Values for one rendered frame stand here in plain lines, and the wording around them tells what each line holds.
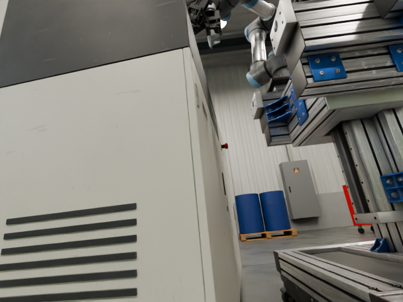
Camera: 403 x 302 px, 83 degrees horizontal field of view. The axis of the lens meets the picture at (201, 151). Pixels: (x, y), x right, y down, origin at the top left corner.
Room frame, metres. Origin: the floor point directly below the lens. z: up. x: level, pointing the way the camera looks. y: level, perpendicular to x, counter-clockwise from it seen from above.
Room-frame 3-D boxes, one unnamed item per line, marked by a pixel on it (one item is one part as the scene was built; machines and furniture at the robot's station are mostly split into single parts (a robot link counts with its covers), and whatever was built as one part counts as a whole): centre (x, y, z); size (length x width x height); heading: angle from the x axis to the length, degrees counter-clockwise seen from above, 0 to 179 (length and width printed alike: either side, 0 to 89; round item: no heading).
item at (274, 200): (5.72, -1.29, 0.51); 1.20 x 0.85 x 1.02; 86
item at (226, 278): (0.79, -0.04, 0.44); 0.65 x 0.02 x 0.68; 172
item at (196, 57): (0.79, -0.03, 0.87); 0.62 x 0.04 x 0.16; 172
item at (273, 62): (1.07, -0.49, 1.20); 0.13 x 0.12 x 0.14; 43
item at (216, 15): (0.90, -0.12, 1.36); 0.09 x 0.08 x 0.12; 82
